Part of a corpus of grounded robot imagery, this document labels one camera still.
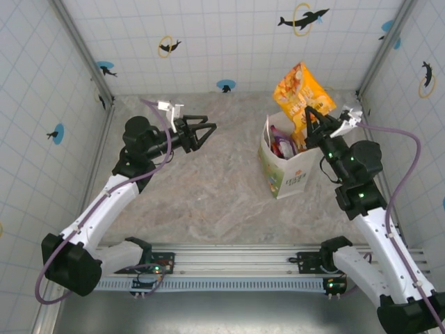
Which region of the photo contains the purple snack bag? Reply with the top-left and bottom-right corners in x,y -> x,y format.
269,124 -> 298,161

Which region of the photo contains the yellow snack bag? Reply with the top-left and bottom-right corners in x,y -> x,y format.
272,61 -> 337,153

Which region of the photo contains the white paper bag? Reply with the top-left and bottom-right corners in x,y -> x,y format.
257,111 -> 326,200

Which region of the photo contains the right black controller box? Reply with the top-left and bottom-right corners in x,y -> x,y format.
322,276 -> 348,300

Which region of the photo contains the black controller box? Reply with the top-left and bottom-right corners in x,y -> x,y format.
322,276 -> 348,300
130,266 -> 165,300

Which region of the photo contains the left black controller box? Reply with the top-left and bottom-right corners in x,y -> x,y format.
130,266 -> 165,300

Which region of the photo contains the grey metal sheet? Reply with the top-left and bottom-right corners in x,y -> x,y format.
51,289 -> 429,334

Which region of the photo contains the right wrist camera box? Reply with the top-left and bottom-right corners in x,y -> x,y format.
333,102 -> 364,137

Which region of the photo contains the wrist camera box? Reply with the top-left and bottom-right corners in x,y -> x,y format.
333,102 -> 364,137
156,100 -> 184,132

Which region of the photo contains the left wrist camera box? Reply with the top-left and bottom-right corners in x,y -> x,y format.
156,100 -> 184,132

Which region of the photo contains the aluminium table side rail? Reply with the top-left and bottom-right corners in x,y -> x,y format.
355,96 -> 408,248
71,102 -> 116,248

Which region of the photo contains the aluminium frame post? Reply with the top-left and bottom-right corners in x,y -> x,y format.
48,0 -> 116,105
356,0 -> 418,98

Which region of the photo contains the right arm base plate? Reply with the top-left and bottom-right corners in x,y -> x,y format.
295,250 -> 337,275

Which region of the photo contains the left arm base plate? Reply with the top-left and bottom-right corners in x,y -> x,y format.
144,252 -> 176,276

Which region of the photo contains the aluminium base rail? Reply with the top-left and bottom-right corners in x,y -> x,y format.
93,243 -> 432,279

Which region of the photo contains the white slotted cable duct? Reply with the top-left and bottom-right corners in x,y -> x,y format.
93,278 -> 330,292

